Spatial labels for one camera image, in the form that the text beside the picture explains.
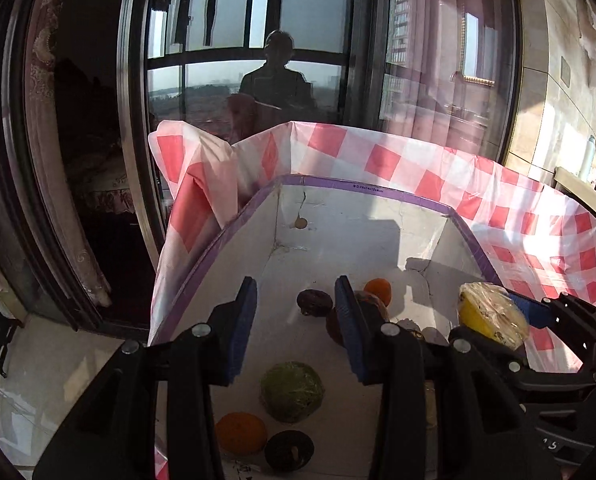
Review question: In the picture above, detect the green round cabbage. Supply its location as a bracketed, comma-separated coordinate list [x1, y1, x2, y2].
[260, 361, 326, 424]

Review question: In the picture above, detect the red white checkered tablecloth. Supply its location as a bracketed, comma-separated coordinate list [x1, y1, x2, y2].
[148, 120, 596, 480]

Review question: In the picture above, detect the small orange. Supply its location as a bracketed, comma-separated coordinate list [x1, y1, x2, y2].
[363, 278, 393, 307]

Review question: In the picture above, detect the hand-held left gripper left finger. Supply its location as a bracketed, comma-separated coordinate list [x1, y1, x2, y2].
[32, 276, 259, 480]

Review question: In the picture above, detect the patterned lace curtain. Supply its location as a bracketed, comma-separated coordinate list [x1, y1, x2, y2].
[23, 0, 129, 308]

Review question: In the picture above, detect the dark window frame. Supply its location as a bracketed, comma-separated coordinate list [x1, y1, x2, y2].
[0, 0, 394, 341]

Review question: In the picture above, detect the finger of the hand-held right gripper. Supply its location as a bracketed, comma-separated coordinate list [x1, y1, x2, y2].
[507, 291, 596, 361]
[449, 326, 596, 396]

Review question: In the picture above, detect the white bottle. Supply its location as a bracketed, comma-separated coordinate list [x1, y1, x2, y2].
[578, 134, 596, 182]

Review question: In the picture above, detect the dark mangosteen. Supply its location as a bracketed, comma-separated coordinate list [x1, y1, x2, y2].
[264, 430, 315, 473]
[297, 289, 334, 317]

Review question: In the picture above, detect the dark red plum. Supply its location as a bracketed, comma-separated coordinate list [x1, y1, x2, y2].
[325, 292, 390, 347]

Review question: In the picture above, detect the large orange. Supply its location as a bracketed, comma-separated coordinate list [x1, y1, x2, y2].
[215, 412, 268, 456]

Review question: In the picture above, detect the beige furniture panel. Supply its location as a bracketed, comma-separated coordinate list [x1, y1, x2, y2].
[553, 165, 596, 237]

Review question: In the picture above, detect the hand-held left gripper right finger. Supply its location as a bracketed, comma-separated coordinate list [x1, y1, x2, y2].
[334, 275, 546, 480]

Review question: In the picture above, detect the plastic-wrapped lemon wedge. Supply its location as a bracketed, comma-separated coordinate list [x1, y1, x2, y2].
[458, 281, 530, 352]

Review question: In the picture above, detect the pink sheer curtain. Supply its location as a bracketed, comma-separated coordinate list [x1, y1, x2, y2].
[378, 0, 521, 163]

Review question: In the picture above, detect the white box with purple edges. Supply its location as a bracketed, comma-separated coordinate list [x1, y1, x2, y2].
[148, 174, 504, 480]

